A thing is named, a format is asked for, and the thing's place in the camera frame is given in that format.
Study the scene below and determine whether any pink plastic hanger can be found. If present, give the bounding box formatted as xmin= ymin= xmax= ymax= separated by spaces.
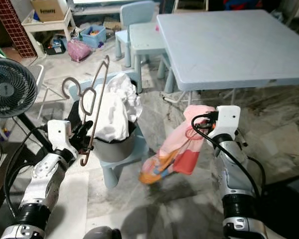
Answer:
xmin=61 ymin=55 xmax=110 ymax=167

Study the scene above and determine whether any white garment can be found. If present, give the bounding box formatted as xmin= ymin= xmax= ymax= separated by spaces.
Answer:
xmin=79 ymin=72 xmax=143 ymax=143

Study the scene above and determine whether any pink child dress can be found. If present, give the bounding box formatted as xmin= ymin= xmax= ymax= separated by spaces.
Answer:
xmin=139 ymin=105 xmax=216 ymax=186

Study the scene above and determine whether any dark grey laundry bucket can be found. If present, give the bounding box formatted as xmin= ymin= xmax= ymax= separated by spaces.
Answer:
xmin=95 ymin=133 xmax=138 ymax=163

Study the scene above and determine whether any light blue child chair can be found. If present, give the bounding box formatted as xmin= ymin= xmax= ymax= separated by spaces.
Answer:
xmin=67 ymin=70 xmax=148 ymax=189
xmin=115 ymin=2 xmax=157 ymax=68

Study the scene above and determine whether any large light blue table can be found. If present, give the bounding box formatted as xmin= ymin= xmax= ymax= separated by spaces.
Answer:
xmin=157 ymin=10 xmax=299 ymax=125

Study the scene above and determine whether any pink bag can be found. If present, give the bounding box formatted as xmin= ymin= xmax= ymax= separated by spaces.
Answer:
xmin=67 ymin=40 xmax=93 ymax=63

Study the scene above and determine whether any black standing fan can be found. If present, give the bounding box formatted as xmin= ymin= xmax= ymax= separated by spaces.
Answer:
xmin=0 ymin=57 xmax=43 ymax=150

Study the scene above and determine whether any dark wooden table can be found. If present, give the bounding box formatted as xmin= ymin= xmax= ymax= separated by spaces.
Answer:
xmin=0 ymin=149 xmax=23 ymax=227

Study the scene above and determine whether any blue toy storage box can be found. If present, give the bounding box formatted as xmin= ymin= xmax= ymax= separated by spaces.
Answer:
xmin=80 ymin=25 xmax=108 ymax=49

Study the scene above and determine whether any small light blue table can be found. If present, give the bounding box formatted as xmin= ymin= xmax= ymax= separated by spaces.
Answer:
xmin=129 ymin=22 xmax=175 ymax=95

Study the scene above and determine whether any white low shelf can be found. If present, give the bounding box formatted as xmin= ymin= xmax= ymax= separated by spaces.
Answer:
xmin=21 ymin=9 xmax=76 ymax=55

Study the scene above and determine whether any blue and red backpack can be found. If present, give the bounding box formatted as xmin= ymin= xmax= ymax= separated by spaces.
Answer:
xmin=223 ymin=0 xmax=265 ymax=10

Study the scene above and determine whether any red mosaic tile pillar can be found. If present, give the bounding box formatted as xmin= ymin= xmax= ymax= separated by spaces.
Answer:
xmin=0 ymin=0 xmax=38 ymax=59

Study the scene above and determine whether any cardboard box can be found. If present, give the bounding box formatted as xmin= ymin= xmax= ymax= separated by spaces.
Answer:
xmin=31 ymin=0 xmax=69 ymax=23

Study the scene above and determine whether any bright white screen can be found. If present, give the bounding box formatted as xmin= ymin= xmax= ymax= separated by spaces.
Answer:
xmin=70 ymin=0 xmax=123 ymax=5

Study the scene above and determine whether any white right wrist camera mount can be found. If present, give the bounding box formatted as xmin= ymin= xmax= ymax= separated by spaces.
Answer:
xmin=212 ymin=106 xmax=241 ymax=142

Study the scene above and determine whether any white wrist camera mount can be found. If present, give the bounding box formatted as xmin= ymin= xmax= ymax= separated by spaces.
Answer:
xmin=212 ymin=106 xmax=241 ymax=142
xmin=47 ymin=119 xmax=76 ymax=160

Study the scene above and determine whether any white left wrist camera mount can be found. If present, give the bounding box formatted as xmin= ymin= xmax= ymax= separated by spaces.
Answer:
xmin=47 ymin=119 xmax=76 ymax=160

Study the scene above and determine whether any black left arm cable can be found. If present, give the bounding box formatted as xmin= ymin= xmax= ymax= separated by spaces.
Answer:
xmin=4 ymin=124 xmax=50 ymax=220

